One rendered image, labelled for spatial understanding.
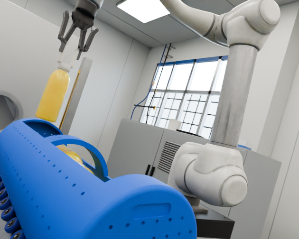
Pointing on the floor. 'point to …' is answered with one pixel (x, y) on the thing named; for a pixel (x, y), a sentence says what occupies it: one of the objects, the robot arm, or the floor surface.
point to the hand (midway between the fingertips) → (68, 56)
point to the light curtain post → (75, 95)
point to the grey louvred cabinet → (147, 132)
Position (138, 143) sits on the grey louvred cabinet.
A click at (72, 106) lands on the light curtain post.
